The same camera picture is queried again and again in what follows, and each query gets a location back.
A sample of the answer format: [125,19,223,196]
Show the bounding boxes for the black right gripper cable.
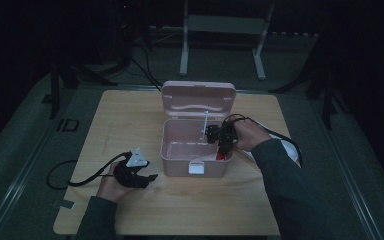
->
[213,113,304,167]

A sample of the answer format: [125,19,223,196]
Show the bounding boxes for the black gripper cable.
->
[213,113,304,167]
[46,151,132,191]

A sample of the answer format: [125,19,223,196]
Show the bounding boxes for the black floor cables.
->
[125,41,164,92]

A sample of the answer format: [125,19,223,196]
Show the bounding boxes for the white metal stand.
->
[179,0,277,81]

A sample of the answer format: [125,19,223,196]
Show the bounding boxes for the pink storage box with lid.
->
[160,80,238,178]

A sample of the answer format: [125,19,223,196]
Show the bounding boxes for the black tripod stand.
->
[48,58,118,120]

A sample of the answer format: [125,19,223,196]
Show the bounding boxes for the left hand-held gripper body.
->
[113,148,151,189]

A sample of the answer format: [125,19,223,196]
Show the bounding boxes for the person's left hand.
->
[96,162,138,204]

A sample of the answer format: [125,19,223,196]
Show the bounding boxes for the grey tape strip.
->
[50,198,76,210]

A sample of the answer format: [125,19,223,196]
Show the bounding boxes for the person's right hand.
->
[233,118,273,152]

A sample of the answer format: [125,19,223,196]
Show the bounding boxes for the black stand with legs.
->
[269,33,346,132]

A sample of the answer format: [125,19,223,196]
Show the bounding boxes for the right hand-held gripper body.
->
[200,111,238,148]

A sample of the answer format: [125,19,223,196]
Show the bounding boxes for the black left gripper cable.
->
[46,151,132,191]

